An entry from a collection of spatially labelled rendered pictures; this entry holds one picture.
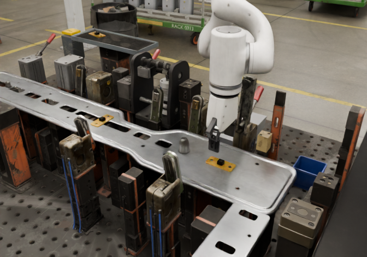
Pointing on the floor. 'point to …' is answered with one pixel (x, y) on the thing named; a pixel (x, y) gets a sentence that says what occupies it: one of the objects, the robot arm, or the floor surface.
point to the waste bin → (115, 19)
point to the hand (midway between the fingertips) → (222, 140)
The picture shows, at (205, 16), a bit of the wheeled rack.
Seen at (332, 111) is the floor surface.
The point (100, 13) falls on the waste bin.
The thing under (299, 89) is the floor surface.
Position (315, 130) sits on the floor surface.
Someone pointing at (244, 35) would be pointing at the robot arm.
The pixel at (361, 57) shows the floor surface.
